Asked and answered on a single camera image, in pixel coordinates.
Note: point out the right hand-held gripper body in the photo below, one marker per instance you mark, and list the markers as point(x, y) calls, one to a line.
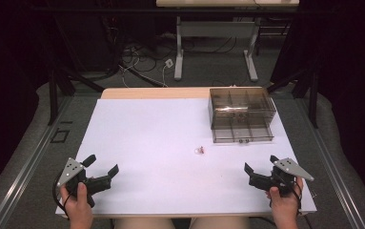
point(289, 168)

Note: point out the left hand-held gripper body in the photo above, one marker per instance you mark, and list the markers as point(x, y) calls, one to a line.
point(72, 173)

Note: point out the clear brown drawer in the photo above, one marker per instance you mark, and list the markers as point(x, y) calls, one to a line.
point(242, 133)

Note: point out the small red clear trinket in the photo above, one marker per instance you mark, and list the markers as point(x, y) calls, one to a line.
point(199, 150)

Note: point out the clear brown drawer box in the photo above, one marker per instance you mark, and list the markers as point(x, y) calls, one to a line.
point(242, 105)

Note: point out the person's left hand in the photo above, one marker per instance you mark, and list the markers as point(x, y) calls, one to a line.
point(78, 208)

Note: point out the person's right hand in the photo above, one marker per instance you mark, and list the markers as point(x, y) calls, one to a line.
point(285, 205)

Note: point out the white board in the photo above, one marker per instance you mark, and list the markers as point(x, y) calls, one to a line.
point(154, 143)

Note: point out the person's right leg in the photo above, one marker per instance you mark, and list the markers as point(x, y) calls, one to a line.
point(219, 223)

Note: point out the black metal stand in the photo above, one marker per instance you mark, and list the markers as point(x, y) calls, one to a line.
point(313, 98)
point(53, 95)

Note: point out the dark curtain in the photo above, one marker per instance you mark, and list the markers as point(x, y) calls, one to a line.
point(8, 79)
point(351, 79)

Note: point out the white plug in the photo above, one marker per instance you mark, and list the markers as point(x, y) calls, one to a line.
point(169, 63)

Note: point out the white desk with legs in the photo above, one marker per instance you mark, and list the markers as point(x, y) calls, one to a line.
point(216, 30)

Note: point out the aluminium rail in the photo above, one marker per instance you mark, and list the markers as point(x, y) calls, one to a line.
point(27, 162)
point(335, 178)

